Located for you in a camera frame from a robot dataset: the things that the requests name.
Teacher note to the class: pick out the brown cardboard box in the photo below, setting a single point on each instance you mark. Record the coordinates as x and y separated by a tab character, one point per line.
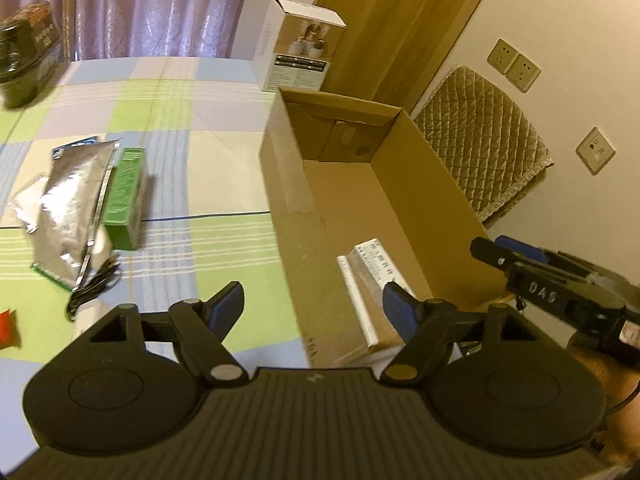
390	185

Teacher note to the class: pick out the wooden door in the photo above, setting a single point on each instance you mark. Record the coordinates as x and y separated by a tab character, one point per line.
395	25

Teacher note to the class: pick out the quilted beige chair cushion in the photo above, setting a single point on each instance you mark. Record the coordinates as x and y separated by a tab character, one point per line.
485	145

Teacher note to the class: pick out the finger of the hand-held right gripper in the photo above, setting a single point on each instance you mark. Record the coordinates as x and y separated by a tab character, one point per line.
522	247
487	251

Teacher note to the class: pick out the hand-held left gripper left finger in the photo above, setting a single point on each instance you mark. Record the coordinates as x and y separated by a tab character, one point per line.
227	305

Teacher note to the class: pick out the dark green lidded bowl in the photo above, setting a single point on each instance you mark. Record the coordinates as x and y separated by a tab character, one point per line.
27	55

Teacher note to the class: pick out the person's right hand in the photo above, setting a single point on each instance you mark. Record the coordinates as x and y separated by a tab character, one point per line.
607	390

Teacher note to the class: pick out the red packet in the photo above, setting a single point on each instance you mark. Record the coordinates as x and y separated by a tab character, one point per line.
7	330

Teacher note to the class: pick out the green carton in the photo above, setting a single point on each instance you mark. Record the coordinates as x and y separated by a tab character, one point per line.
122	195

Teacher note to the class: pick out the round-holed beige wall socket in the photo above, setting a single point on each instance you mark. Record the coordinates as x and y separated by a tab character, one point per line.
595	151

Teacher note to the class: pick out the checked tablecloth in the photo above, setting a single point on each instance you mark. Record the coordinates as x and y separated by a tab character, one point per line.
210	170

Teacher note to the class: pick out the purple curtain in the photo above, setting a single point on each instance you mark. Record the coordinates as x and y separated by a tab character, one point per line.
150	5

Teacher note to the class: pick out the silver foil bag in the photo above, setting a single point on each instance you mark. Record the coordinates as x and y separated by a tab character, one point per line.
70	210

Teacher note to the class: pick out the clear-wrapped white package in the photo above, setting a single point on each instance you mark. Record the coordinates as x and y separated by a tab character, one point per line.
372	280

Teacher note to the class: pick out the white product box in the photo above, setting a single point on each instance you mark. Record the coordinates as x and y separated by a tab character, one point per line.
295	55

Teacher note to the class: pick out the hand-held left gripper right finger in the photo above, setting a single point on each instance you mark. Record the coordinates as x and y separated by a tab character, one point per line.
400	305

